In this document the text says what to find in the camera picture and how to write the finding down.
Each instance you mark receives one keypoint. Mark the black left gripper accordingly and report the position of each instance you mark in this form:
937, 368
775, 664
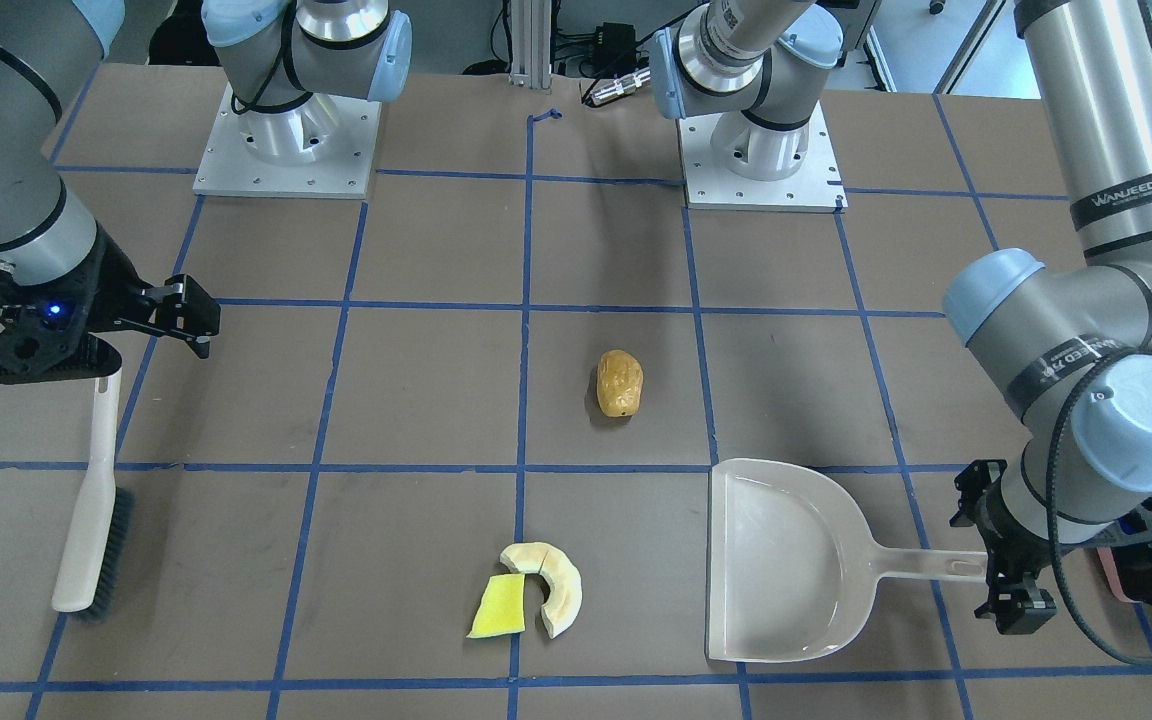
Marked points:
998, 540

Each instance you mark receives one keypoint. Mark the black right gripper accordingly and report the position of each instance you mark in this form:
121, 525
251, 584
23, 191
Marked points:
108, 283

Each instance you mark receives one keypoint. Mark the beige dustpan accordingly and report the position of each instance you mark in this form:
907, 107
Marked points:
793, 567

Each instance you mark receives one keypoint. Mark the beige hand brush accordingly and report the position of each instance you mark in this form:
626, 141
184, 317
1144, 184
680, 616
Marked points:
100, 521

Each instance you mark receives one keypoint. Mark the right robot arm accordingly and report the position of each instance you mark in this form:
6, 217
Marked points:
277, 55

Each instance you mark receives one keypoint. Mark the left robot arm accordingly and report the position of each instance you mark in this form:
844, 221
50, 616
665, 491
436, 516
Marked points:
1072, 352

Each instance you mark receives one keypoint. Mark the brown potato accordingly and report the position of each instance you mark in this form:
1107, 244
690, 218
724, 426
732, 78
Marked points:
619, 383

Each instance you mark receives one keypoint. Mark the cream curved peel piece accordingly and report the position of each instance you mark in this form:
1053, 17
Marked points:
564, 599

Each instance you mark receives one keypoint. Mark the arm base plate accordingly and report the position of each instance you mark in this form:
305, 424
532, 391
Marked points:
731, 164
323, 150

